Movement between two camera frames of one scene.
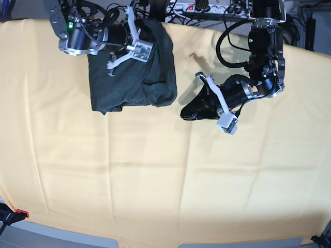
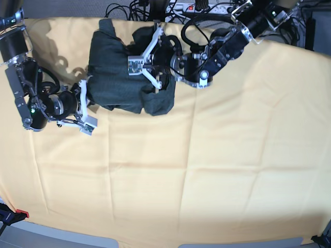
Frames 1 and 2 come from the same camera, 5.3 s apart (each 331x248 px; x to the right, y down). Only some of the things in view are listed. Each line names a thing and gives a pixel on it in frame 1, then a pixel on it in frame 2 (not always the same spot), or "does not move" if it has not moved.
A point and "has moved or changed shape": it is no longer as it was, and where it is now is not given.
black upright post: x=310 y=29 does not move
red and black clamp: x=8 y=216 does not move
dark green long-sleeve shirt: x=134 y=82 has moved or changed shape
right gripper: x=235 y=90 → x=162 y=59
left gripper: x=126 y=35 → x=68 y=108
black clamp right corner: x=323 y=241 does not move
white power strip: x=233 y=9 does not move
